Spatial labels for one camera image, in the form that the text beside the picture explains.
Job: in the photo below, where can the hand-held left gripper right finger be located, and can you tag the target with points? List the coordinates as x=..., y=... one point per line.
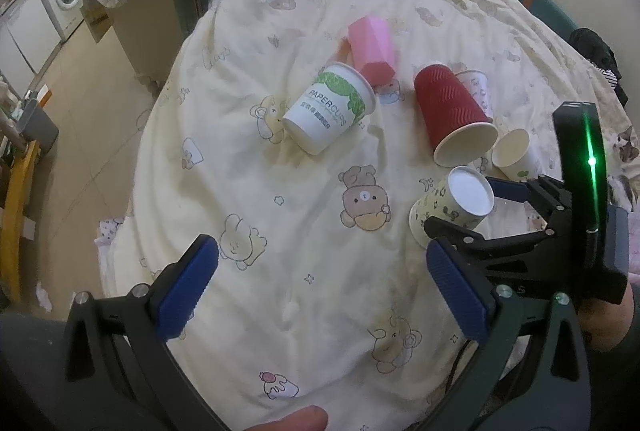
x=457, y=298

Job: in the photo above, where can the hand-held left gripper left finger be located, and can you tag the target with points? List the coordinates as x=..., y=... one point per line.
x=187, y=293

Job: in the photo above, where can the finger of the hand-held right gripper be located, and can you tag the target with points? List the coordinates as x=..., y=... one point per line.
x=475, y=242
x=502, y=189

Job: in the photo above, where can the yellow patterned paper cup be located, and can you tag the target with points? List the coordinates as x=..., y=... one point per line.
x=467, y=191

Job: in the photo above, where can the person's right forearm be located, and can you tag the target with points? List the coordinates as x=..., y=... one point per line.
x=607, y=326

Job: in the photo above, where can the small white paper cup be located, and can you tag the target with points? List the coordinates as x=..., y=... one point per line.
x=517, y=156

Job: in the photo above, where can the red ribbed paper cup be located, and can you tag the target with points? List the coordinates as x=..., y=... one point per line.
x=445, y=103

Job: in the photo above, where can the white pink-print paper cup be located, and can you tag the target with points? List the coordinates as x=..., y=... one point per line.
x=479, y=87

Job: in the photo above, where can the white green-print paper cup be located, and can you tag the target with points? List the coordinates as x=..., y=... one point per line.
x=325, y=111

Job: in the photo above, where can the pink faceted cup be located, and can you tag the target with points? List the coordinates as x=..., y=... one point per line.
x=372, y=43

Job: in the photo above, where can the person's left hand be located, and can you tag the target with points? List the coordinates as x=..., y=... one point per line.
x=290, y=420

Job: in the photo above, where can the dark clothing pile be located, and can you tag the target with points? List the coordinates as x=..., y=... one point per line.
x=597, y=53

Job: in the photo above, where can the cream bear-print blanket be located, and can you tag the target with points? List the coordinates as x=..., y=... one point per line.
x=300, y=231

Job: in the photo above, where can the crumpled white tissue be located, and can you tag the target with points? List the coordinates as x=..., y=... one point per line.
x=44, y=297

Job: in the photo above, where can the yellow wooden chair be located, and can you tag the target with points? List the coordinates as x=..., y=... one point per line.
x=17, y=201

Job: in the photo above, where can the grey bin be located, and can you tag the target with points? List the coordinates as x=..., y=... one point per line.
x=37, y=126

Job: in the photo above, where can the beige covered sofa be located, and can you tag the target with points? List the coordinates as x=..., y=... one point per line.
x=137, y=11

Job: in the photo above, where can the cardboard box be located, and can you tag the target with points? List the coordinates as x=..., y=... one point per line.
x=96, y=18

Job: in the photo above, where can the white cabinet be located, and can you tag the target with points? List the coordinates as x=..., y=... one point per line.
x=22, y=38

